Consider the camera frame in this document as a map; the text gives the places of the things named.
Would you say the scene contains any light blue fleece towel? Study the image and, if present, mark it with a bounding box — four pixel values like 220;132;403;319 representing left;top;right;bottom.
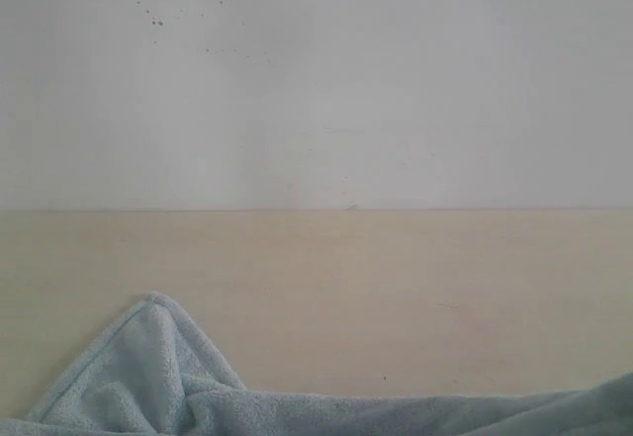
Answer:
1;294;632;435

